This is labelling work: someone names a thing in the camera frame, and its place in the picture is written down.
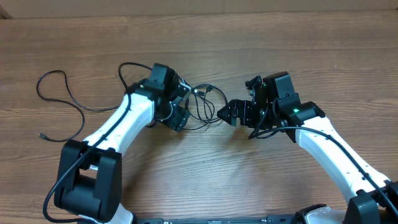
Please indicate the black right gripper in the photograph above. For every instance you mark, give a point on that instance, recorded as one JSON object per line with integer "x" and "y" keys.
{"x": 246, "y": 112}

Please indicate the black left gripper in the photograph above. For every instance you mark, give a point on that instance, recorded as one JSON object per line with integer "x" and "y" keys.
{"x": 176, "y": 117}

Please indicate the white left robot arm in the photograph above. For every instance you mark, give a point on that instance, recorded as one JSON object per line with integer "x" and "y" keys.
{"x": 89, "y": 179}

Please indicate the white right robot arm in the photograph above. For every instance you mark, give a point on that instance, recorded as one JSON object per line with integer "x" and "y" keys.
{"x": 275, "y": 107}

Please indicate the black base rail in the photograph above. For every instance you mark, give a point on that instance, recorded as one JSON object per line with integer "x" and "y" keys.
{"x": 217, "y": 220}

